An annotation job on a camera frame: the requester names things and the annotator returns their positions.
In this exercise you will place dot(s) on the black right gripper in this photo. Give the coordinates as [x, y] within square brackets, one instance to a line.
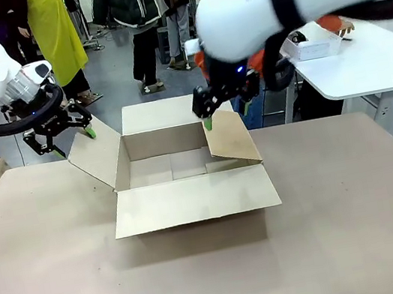
[228, 76]

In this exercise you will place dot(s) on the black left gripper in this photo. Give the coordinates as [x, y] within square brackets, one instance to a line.
[49, 121]

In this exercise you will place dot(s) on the brown cardboard shipping box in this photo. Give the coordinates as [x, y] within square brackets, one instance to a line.
[191, 201]

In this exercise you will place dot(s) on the person's left forearm orange sleeve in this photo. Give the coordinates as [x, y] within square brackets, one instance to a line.
[330, 21]

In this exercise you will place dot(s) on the white flat box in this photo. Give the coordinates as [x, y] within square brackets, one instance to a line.
[316, 46]

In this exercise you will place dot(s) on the person's left hand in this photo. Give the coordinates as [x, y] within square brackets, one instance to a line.
[346, 27]

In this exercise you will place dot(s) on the person in orange hoodie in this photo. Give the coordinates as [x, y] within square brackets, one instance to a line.
[257, 113]

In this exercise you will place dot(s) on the person in grey trousers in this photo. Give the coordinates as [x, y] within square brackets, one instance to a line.
[177, 17]

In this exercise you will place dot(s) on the person in yellow apron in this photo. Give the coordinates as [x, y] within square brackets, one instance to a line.
[55, 35]

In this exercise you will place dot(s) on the person in dark puffer jacket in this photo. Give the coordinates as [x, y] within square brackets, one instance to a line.
[136, 13]

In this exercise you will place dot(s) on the white table with rounded corner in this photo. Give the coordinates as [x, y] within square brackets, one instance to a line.
[364, 64]

